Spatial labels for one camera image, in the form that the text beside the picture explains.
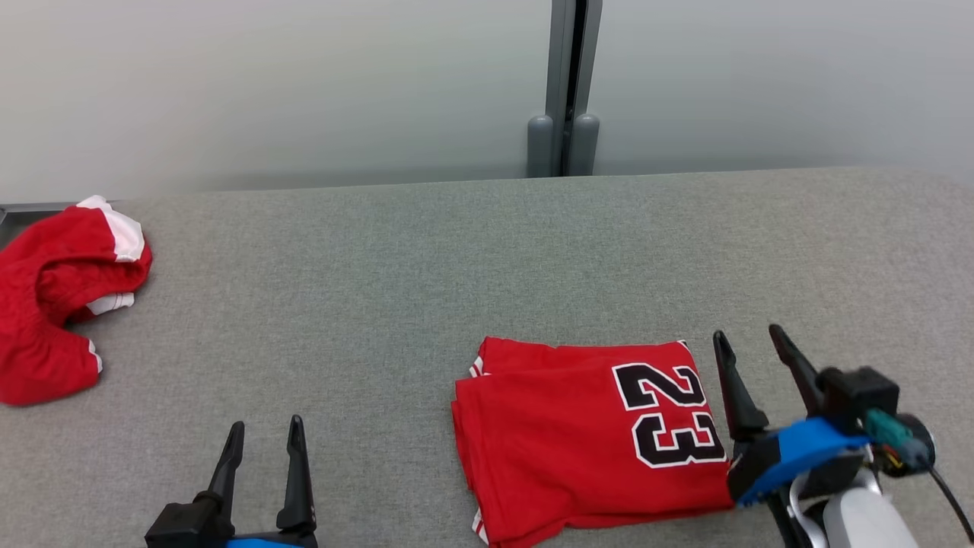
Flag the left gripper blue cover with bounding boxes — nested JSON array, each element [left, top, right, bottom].
[[205, 415, 320, 548]]

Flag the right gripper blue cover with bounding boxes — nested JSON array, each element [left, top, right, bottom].
[[713, 325, 937, 507]]

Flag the red jersey number 23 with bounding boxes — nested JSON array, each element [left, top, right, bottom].
[[450, 336, 735, 548]]

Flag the red shorts white stripe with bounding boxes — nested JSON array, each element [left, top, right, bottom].
[[0, 196, 153, 406]]

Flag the black right cable teal plug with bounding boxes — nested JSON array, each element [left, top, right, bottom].
[[864, 409, 974, 545]]

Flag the grey cylindrical post foot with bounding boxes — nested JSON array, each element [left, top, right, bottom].
[[571, 113, 600, 176], [527, 114, 555, 178]]

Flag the grey partition post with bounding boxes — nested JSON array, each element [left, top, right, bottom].
[[546, 0, 603, 177]]

